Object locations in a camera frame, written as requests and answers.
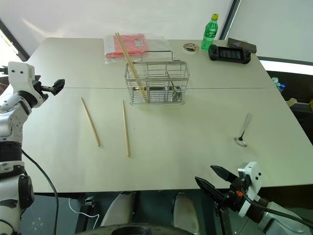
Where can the round white tape roll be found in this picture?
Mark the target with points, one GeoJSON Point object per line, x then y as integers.
{"type": "Point", "coordinates": [190, 47]}

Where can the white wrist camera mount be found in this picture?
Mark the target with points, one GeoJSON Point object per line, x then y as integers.
{"type": "Point", "coordinates": [20, 71]}
{"type": "Point", "coordinates": [254, 173]}

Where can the blue white capped containers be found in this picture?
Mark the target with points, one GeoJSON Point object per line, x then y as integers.
{"type": "Point", "coordinates": [278, 84]}

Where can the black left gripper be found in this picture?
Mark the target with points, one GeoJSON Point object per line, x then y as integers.
{"type": "Point", "coordinates": [41, 89]}

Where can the metal table bracket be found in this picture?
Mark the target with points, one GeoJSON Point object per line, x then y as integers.
{"type": "Point", "coordinates": [89, 201]}

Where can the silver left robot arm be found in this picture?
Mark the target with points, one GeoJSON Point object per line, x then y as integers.
{"type": "Point", "coordinates": [13, 122]}

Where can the white rounded robot foot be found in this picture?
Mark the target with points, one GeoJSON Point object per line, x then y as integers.
{"type": "Point", "coordinates": [118, 209]}
{"type": "Point", "coordinates": [184, 213]}

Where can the green plastic bottle yellow cap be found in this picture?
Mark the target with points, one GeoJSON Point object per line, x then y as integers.
{"type": "Point", "coordinates": [209, 31]}

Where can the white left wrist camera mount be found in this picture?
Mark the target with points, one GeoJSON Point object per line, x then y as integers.
{"type": "Point", "coordinates": [20, 71]}

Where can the red packet in clear bag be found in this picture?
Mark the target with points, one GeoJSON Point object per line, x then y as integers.
{"type": "Point", "coordinates": [129, 46]}

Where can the wooden chopstick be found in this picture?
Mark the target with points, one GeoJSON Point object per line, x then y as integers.
{"type": "Point", "coordinates": [90, 122]}
{"type": "Point", "coordinates": [126, 127]}
{"type": "Point", "coordinates": [127, 53]}
{"type": "Point", "coordinates": [124, 52]}

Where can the small green item in basket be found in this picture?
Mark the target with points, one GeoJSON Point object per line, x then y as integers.
{"type": "Point", "coordinates": [177, 94]}

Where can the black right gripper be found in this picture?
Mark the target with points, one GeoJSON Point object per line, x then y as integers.
{"type": "Point", "coordinates": [237, 195]}

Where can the metal spoon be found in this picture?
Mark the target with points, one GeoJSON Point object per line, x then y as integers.
{"type": "Point", "coordinates": [240, 142]}

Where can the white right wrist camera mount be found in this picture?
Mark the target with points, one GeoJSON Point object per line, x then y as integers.
{"type": "Point", "coordinates": [254, 173]}

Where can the black handheld game controller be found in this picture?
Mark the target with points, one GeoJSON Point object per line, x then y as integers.
{"type": "Point", "coordinates": [230, 54]}

